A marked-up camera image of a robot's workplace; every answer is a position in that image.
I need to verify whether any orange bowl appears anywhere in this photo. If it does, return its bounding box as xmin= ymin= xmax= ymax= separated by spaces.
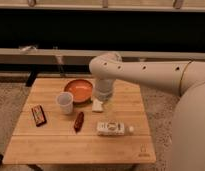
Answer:
xmin=64 ymin=79 xmax=93 ymax=104

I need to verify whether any white plastic cup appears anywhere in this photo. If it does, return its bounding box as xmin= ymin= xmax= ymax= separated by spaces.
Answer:
xmin=56 ymin=92 xmax=73 ymax=115

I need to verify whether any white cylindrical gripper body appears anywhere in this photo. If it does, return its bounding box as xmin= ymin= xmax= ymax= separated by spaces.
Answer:
xmin=94 ymin=79 xmax=114 ymax=101

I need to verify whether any white eraser block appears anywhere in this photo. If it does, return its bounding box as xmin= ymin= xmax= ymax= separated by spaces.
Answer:
xmin=92 ymin=99 xmax=103 ymax=112

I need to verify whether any dark snack bar packet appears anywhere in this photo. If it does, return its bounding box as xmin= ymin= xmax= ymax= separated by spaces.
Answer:
xmin=31 ymin=105 xmax=47 ymax=127

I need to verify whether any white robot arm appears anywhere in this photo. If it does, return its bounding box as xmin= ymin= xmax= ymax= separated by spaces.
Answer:
xmin=89 ymin=53 xmax=205 ymax=171

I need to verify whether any white drink bottle lying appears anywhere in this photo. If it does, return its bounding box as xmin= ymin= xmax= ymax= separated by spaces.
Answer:
xmin=96 ymin=122 xmax=134 ymax=136

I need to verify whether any wooden table leg dark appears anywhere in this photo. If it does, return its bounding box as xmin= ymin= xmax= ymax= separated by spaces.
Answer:
xmin=26 ymin=67 xmax=38 ymax=87

